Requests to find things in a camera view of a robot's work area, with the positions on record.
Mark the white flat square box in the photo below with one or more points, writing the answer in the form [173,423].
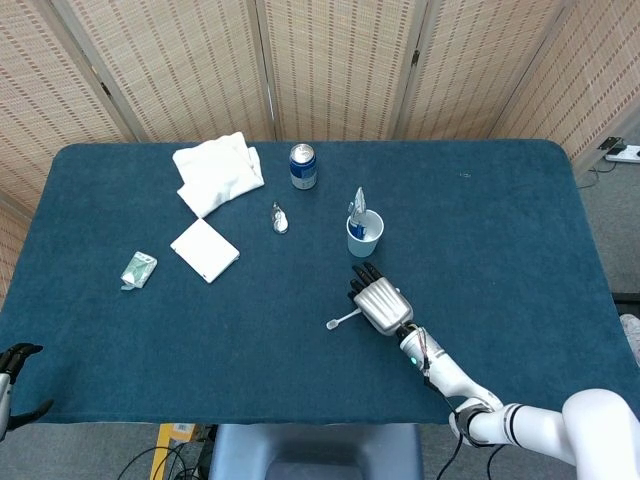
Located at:
[205,250]

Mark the yellow frame under table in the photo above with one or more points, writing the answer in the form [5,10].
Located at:
[161,450]

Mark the blue white toothpaste tube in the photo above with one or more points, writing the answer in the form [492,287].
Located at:
[359,205]

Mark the white power strip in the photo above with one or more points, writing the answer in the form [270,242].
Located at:
[627,153]

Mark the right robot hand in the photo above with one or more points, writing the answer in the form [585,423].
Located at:
[382,305]

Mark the white folded towel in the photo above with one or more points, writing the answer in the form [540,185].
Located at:
[215,172]

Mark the blue table cloth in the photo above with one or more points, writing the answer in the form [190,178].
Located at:
[200,360]

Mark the green white tissue packet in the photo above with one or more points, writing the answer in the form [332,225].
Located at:
[137,270]

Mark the white toothbrush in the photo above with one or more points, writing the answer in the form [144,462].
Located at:
[345,317]

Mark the small silver clear trinket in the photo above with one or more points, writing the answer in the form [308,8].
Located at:
[280,222]

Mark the white plastic cup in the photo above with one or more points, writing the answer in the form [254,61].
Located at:
[361,247]

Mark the blue soda can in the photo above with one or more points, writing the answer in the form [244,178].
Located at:
[303,172]

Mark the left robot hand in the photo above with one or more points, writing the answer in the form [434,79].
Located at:
[5,395]

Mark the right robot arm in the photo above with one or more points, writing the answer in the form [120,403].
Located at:
[540,425]

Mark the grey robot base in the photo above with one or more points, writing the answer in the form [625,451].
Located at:
[310,450]

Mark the bamboo folding screen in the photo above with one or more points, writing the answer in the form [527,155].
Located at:
[175,65]

